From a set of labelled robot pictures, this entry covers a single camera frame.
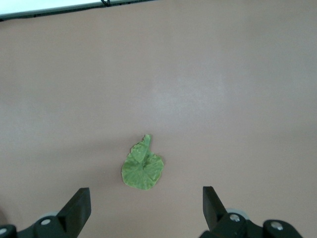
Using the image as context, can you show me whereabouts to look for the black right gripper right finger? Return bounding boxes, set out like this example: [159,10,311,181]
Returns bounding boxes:
[200,185,264,238]

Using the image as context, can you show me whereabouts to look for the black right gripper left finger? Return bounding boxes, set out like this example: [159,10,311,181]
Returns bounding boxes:
[16,187,91,238]

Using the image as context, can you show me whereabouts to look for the green lettuce leaf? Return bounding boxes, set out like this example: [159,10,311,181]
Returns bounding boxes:
[121,134,165,191]

